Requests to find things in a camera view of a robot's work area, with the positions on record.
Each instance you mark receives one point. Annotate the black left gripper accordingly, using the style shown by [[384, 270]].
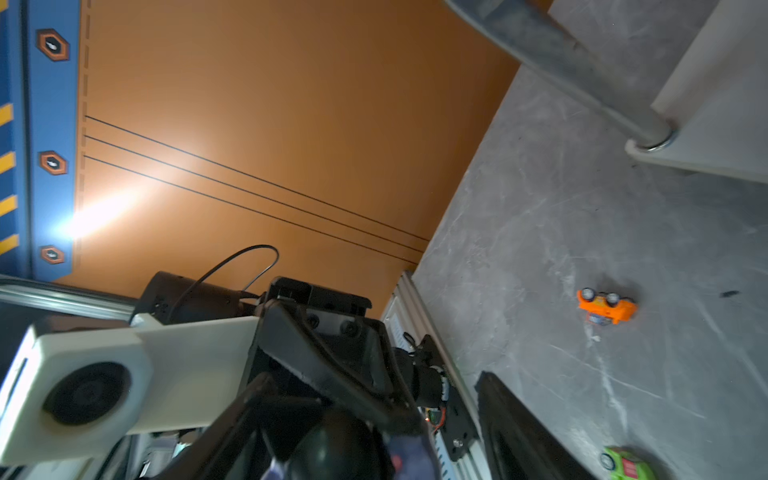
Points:
[[314, 347]]

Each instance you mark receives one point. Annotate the purple black figure toy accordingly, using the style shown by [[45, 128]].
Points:
[[341, 446]]

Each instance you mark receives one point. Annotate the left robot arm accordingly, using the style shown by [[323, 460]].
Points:
[[177, 300]]

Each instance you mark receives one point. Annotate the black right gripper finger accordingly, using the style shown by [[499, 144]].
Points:
[[517, 444]]

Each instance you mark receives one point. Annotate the orange toy car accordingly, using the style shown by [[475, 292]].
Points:
[[606, 308]]

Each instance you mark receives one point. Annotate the pink green toy car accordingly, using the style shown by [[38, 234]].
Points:
[[623, 465]]

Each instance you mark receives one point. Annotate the white two-tier shelf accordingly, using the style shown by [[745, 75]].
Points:
[[708, 111]]

